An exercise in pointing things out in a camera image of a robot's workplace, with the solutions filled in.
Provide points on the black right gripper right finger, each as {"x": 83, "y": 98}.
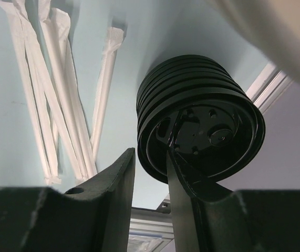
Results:
{"x": 209, "y": 217}

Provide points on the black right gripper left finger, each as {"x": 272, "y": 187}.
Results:
{"x": 93, "y": 216}

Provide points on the black coffee cup lid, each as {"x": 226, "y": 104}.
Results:
{"x": 218, "y": 139}

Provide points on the white wrapped straw five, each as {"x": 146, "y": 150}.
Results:
{"x": 55, "y": 134}

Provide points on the stack of black lids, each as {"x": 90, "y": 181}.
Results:
{"x": 183, "y": 81}

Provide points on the aluminium frame rail front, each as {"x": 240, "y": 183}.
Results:
{"x": 156, "y": 223}

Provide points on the aluminium frame rail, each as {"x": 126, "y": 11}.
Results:
{"x": 156, "y": 223}
{"x": 269, "y": 85}

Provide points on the aluminium frame rail right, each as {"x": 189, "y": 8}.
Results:
{"x": 269, "y": 85}

